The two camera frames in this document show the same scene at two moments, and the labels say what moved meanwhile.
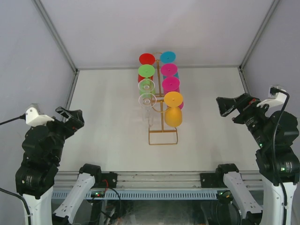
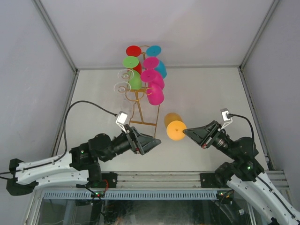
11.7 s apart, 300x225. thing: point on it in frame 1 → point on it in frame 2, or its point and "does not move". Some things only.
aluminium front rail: (65, 180) does not move
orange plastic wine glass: (173, 113) → (175, 126)
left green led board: (97, 194) does not move
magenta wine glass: (171, 84) → (155, 93)
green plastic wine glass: (146, 87) → (135, 78)
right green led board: (225, 197) does not move
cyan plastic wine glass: (168, 56) → (153, 51)
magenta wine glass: (169, 69) → (152, 63)
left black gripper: (75, 120) → (140, 143)
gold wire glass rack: (161, 131) → (135, 95)
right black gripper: (244, 103) → (204, 135)
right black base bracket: (213, 180) does not move
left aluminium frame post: (56, 34) does not move
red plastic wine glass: (146, 58) → (135, 51)
